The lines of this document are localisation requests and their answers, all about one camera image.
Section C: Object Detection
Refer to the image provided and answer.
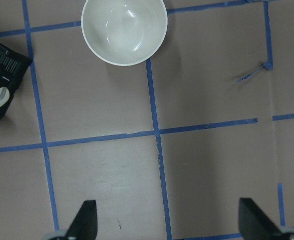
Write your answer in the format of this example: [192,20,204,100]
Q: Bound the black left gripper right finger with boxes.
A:
[238,197,282,240]

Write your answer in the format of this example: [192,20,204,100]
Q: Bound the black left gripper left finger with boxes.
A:
[65,200,98,240]

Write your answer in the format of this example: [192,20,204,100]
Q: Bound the black plate rack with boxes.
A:
[0,43,33,120]

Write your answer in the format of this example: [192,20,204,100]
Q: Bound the white ceramic bowl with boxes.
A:
[81,0,168,66]

